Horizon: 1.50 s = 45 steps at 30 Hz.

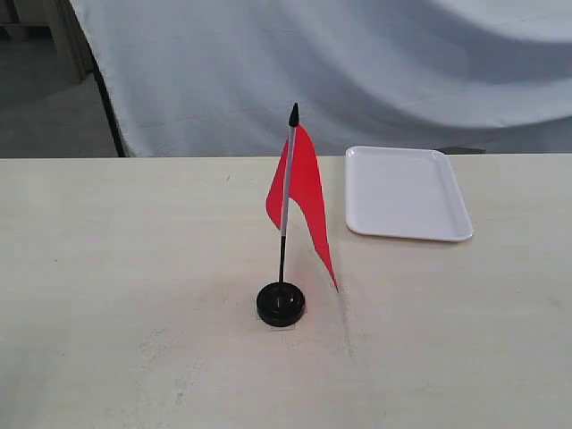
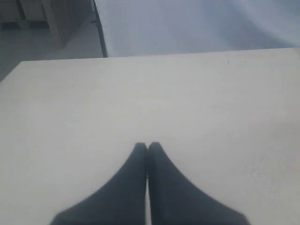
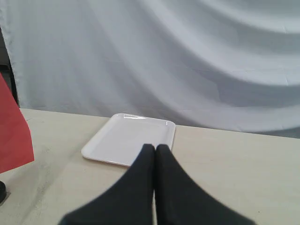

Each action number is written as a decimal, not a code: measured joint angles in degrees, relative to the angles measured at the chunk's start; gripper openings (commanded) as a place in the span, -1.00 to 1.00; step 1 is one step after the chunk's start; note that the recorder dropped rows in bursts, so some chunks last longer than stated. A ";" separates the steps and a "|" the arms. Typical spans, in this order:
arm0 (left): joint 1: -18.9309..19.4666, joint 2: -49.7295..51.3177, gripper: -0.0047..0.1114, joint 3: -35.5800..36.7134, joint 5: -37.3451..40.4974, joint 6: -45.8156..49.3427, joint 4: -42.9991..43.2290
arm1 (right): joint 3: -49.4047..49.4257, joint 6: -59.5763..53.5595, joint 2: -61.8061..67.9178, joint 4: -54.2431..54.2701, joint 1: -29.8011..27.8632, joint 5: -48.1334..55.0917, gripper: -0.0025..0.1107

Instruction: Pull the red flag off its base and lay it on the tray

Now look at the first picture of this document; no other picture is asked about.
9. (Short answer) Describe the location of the red flag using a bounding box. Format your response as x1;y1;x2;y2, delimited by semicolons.
265;105;335;282

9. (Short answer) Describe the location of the black round flag base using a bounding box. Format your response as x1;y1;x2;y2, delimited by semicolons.
256;282;306;328

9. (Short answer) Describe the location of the white plastic tray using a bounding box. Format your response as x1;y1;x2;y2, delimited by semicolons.
345;146;474;242

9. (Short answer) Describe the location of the white backdrop cloth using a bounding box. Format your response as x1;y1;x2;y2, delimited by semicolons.
72;1;571;156

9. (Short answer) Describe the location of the black backdrop stand pole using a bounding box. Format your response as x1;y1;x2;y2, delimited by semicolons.
84;34;126;158

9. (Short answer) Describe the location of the wooden furniture in background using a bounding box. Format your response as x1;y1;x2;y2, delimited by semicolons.
0;0;96;87

